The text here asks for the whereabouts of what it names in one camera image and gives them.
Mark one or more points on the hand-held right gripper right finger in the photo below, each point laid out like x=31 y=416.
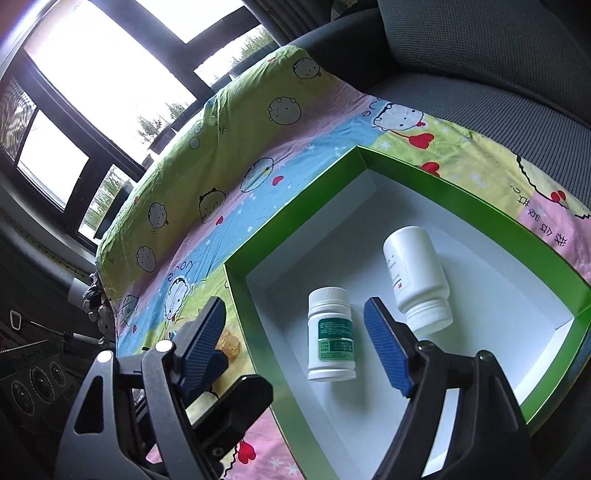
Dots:
x=383 y=350

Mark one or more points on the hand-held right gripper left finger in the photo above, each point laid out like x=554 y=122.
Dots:
x=203 y=341

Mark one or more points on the orange translucent hair clip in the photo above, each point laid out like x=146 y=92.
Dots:
x=229 y=346

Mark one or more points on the small white bottle green label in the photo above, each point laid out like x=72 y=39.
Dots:
x=330 y=341

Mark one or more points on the green cardboard box white inside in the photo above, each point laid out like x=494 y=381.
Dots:
x=332 y=221

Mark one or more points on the large white pill bottle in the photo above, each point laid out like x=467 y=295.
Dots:
x=415 y=272

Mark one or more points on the grey fuzzy trinket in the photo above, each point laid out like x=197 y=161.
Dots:
x=97 y=307

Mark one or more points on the white plastic cylinder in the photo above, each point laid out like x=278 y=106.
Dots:
x=77 y=290

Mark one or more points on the black panel with round dials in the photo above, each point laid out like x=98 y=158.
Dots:
x=41 y=383

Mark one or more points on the cartoon printed blanket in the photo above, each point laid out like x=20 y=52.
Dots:
x=231 y=152

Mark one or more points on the window with dark frame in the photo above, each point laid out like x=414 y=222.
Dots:
x=106 y=69

